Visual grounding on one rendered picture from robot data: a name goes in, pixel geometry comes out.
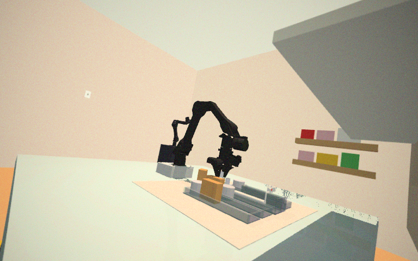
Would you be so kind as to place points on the white cylinder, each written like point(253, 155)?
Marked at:
point(228, 190)
point(196, 185)
point(238, 182)

